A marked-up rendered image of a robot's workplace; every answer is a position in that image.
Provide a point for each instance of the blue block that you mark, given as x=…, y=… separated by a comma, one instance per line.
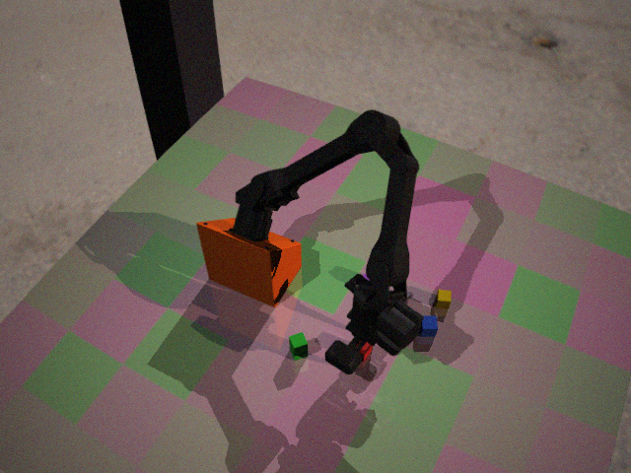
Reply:
x=429, y=326

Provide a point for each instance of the yellow block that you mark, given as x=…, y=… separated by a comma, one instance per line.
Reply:
x=443, y=299

